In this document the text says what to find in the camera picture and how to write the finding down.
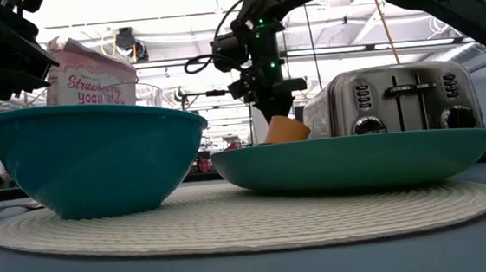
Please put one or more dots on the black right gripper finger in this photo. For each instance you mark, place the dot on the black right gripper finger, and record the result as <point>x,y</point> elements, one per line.
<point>278,109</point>

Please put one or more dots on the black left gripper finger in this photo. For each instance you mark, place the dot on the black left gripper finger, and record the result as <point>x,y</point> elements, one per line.
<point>14,45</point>
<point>4,83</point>

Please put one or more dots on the yellow-orange cup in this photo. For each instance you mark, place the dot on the yellow-orange cup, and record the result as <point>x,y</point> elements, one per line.
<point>286,130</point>

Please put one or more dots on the pink strawberry yogurt cereal box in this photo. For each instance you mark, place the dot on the pink strawberry yogurt cereal box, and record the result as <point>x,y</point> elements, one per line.
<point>87,85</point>

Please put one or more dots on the white pillar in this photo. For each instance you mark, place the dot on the white pillar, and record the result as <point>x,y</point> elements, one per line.
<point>257,126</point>

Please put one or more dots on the black metal rack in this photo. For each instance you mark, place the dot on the black metal rack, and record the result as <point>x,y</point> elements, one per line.
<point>215,93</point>

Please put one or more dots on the teal plate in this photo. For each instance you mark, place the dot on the teal plate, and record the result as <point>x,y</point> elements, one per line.
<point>353,162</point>

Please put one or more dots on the stainless steel toaster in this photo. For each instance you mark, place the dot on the stainless steel toaster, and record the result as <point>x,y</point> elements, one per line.
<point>397,111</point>

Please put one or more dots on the cream woven round placemat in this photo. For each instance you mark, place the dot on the cream woven round placemat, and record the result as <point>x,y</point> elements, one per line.
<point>250,226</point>

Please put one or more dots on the blue plastic bowl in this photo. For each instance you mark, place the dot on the blue plastic bowl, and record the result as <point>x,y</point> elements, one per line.
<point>93,165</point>

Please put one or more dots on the clear drinking glass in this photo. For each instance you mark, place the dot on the clear drinking glass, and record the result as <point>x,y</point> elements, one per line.
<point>150,95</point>

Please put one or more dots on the silver spoon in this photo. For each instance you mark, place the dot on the silver spoon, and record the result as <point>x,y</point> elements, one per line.
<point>27,207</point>

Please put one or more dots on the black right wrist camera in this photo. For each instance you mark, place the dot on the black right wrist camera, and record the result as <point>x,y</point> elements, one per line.
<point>230,52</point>

